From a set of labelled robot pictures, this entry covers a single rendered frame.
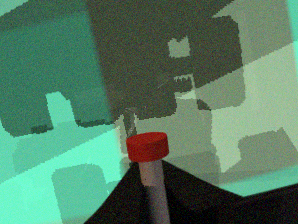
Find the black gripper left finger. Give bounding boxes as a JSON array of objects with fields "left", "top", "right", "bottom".
[{"left": 84, "top": 162, "right": 149, "bottom": 224}]

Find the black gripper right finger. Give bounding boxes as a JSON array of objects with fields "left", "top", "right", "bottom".
[{"left": 161, "top": 159, "right": 298, "bottom": 224}]

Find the grey pin with red cap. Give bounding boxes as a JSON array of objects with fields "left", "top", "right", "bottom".
[{"left": 126, "top": 132, "right": 170, "bottom": 224}]

